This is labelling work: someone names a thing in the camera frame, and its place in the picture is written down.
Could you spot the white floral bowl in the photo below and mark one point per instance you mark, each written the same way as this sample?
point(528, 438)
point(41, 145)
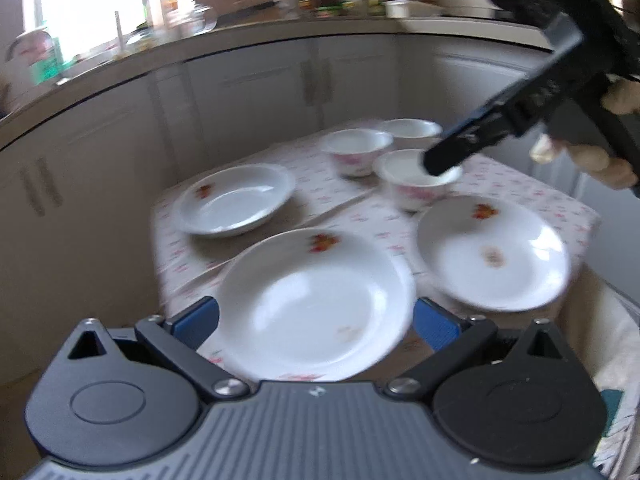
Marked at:
point(350, 142)
point(410, 127)
point(400, 172)

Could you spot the green label jar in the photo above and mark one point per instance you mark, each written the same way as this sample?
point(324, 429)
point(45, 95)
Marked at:
point(330, 10)

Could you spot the green white container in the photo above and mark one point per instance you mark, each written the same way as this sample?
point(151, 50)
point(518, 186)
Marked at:
point(37, 55)

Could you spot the white floral plate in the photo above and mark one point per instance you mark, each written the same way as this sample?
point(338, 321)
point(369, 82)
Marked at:
point(492, 255)
point(235, 200)
point(310, 305)

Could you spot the floral print tablecloth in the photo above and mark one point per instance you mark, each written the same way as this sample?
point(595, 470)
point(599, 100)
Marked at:
point(350, 210)

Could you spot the person's right hand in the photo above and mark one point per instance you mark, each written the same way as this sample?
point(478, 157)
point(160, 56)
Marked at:
point(595, 165)

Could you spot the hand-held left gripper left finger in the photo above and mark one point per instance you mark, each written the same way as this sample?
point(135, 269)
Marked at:
point(200, 317)

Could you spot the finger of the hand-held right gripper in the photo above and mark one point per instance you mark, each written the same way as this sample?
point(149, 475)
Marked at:
point(450, 152)

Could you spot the kitchen countertop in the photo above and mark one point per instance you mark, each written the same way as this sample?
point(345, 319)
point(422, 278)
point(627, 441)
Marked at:
point(350, 22)

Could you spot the glass bowl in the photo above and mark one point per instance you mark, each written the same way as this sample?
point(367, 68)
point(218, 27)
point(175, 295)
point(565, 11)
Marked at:
point(195, 17)

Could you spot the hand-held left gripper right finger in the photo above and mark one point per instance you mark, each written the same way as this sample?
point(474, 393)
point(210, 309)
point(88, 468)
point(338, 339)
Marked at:
point(435, 325)

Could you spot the white rectangular container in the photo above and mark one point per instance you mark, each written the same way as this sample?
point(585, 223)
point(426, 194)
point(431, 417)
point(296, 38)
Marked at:
point(400, 8)

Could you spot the cream cloth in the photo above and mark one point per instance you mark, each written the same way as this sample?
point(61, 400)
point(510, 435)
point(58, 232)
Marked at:
point(617, 350)

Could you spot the orange label bottle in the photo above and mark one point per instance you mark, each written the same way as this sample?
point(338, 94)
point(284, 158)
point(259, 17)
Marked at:
point(160, 5)

